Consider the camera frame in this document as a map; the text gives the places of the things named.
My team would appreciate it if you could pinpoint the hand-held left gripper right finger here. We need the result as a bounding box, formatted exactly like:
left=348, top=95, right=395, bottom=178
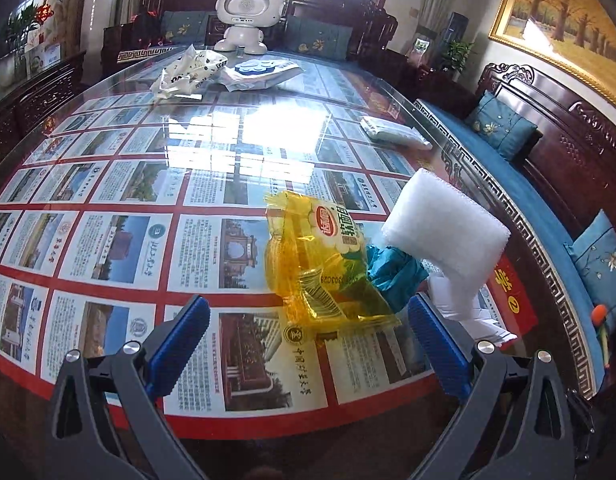
left=407, top=292, right=576, bottom=480

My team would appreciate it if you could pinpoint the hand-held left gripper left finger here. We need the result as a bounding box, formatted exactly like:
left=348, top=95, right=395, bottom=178
left=40, top=294, right=212, bottom=480

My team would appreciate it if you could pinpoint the teal green plastic bag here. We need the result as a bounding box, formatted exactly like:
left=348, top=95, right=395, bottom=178
left=364, top=245, right=429, bottom=313

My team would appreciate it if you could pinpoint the white foam block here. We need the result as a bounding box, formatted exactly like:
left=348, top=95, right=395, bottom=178
left=380, top=167, right=511, bottom=281

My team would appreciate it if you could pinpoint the yellow clear bread wrapper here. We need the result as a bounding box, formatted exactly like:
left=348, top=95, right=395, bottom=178
left=264, top=190, right=403, bottom=335

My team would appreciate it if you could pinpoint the white paper sheet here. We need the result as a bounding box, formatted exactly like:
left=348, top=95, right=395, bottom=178
left=427, top=260, right=519, bottom=346

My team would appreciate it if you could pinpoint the red bordered photo poster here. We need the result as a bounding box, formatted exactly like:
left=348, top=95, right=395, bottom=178
left=0, top=49, right=539, bottom=418

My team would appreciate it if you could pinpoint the blue sofa seat pad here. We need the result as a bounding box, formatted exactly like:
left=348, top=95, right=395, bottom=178
left=415, top=99, right=609, bottom=401

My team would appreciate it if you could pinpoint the orange green plush toy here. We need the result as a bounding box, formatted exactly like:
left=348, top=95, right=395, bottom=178
left=590, top=304, right=614, bottom=371

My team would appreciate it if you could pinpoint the blue embroidered cushion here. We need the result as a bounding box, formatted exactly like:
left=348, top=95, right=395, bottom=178
left=283, top=14, right=353, bottom=60
left=563, top=209, right=616, bottom=311
left=464, top=91, right=539, bottom=161
left=160, top=10, right=211, bottom=43

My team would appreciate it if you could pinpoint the white tissue packet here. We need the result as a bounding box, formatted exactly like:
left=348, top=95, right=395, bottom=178
left=359, top=115, right=433, bottom=151

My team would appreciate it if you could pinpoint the carved wooden sofa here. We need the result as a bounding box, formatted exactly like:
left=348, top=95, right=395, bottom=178
left=413, top=62, right=616, bottom=401

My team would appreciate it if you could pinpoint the wooden side table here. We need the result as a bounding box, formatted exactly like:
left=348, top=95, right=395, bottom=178
left=385, top=50, right=469, bottom=101

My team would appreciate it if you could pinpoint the white spotted plastic bag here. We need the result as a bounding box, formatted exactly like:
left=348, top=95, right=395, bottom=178
left=150, top=44, right=227, bottom=101

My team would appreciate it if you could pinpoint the white wipes packet blue lid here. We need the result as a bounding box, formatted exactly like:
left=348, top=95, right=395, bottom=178
left=220, top=57, right=305, bottom=92

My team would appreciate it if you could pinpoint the carved wooden television cabinet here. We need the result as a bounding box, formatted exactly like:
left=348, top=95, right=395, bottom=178
left=0, top=50, right=87, bottom=171

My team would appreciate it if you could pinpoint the potted green plant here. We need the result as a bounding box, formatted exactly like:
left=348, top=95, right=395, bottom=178
left=440, top=39, right=476, bottom=73

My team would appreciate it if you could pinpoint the water dispenser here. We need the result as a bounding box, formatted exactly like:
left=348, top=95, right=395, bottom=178
left=444, top=11, right=470, bottom=43

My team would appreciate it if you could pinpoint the white blue box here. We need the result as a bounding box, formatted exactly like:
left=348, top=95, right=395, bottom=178
left=26, top=42, right=63, bottom=72

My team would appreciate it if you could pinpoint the carved wooden armchair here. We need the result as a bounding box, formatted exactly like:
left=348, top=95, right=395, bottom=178
left=283, top=0, right=399, bottom=63
left=102, top=0, right=223, bottom=63

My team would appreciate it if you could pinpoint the white robot toy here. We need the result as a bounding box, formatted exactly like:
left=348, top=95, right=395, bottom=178
left=214, top=0, right=287, bottom=55

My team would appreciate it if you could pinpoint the gold framed tree painting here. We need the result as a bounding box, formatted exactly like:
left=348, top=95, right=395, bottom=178
left=488, top=0, right=616, bottom=116

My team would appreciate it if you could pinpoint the bamboo plant in glass vase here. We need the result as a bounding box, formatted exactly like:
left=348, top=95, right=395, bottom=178
left=5, top=5, right=38, bottom=61

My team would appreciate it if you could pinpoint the small photo frame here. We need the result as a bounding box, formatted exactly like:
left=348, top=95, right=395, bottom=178
left=409, top=37, right=433, bottom=63

